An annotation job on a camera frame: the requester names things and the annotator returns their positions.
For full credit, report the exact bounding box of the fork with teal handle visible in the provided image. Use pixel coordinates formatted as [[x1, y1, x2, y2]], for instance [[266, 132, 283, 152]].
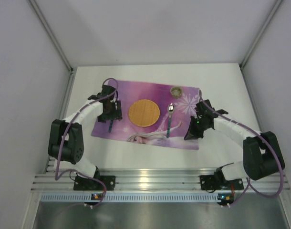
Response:
[[108, 120, 114, 133]]

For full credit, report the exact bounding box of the purple printed placemat cloth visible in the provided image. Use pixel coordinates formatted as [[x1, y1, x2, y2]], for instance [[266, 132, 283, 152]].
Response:
[[91, 81, 199, 150]]

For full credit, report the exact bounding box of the round woven bamboo plate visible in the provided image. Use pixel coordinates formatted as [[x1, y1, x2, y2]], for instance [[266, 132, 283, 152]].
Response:
[[128, 99, 160, 127]]

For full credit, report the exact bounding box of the spoon with teal handle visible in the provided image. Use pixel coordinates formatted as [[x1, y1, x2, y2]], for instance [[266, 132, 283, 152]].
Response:
[[166, 103, 175, 138]]

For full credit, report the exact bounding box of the speckled ceramic cup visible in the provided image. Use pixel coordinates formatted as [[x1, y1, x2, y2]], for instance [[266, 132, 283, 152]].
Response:
[[170, 86, 183, 99]]

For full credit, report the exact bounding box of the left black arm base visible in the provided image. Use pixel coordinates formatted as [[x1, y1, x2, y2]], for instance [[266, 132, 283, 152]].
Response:
[[73, 175, 116, 191]]

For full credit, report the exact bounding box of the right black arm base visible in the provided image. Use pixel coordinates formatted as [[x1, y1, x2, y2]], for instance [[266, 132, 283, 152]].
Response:
[[199, 175, 244, 192]]

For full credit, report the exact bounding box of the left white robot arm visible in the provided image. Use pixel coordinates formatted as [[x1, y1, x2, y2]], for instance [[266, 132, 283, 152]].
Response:
[[48, 85, 122, 180]]

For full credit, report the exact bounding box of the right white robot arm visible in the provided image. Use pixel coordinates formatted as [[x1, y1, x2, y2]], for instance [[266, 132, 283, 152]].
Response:
[[184, 100, 285, 181]]

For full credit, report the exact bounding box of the aluminium mounting rail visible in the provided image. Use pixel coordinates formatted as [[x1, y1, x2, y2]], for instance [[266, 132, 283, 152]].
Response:
[[31, 168, 289, 191]]

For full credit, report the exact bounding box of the left aluminium frame post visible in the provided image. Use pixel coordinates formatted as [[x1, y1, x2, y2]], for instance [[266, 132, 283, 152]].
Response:
[[27, 0, 73, 73]]

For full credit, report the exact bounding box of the aluminium frame post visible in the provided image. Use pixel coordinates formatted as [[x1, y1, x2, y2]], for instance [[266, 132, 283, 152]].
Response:
[[27, 0, 73, 73], [239, 0, 284, 71]]

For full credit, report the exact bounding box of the right aluminium frame post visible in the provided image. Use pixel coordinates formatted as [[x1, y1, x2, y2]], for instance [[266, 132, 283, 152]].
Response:
[[239, 0, 284, 71]]

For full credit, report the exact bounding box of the perforated grey cable duct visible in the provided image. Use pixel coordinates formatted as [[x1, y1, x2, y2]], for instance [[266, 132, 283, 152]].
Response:
[[41, 192, 232, 203]]

